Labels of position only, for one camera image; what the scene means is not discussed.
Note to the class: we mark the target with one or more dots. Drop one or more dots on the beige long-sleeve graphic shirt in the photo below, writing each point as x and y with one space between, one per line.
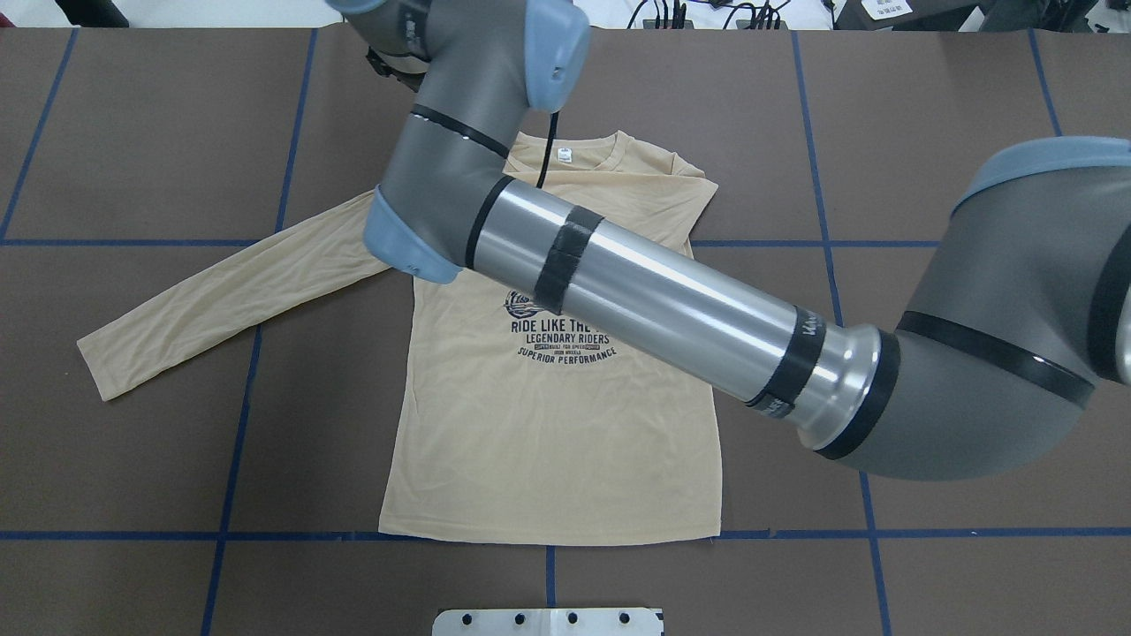
517 426

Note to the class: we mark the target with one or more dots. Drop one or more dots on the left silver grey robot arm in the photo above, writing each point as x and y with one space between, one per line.
1022 311

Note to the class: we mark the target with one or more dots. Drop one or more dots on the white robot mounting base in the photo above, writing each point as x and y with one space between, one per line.
551 621

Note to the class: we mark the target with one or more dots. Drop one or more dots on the brown table mat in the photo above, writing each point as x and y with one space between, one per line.
240 492

